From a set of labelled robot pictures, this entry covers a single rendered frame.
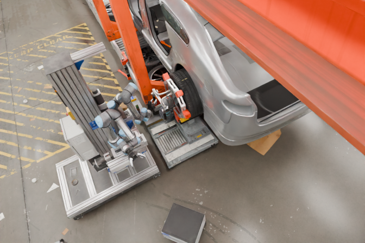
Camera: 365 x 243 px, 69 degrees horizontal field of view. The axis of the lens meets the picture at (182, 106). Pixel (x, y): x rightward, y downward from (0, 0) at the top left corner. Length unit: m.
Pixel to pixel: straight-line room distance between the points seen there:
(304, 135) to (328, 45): 3.66
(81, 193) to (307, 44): 3.52
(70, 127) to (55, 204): 1.45
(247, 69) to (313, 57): 2.96
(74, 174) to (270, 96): 2.83
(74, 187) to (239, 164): 2.27
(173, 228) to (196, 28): 2.20
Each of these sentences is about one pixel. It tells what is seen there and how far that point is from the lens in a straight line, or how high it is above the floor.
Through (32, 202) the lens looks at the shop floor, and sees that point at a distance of 4.45.
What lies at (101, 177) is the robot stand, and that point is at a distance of 3.88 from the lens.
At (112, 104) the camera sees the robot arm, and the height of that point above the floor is 1.05.
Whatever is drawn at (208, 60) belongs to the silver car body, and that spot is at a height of 1.72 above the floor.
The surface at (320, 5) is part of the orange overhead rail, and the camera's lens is 0.67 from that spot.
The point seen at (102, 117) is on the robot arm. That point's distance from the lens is 2.75.
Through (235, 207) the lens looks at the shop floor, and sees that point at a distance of 3.64.
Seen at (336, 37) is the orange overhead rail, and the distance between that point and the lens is 0.67.
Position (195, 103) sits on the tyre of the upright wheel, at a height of 0.95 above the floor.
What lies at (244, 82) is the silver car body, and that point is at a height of 0.94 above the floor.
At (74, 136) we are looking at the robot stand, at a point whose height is 1.23.
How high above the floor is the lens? 3.43
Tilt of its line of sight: 49 degrees down
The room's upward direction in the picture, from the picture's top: 10 degrees counter-clockwise
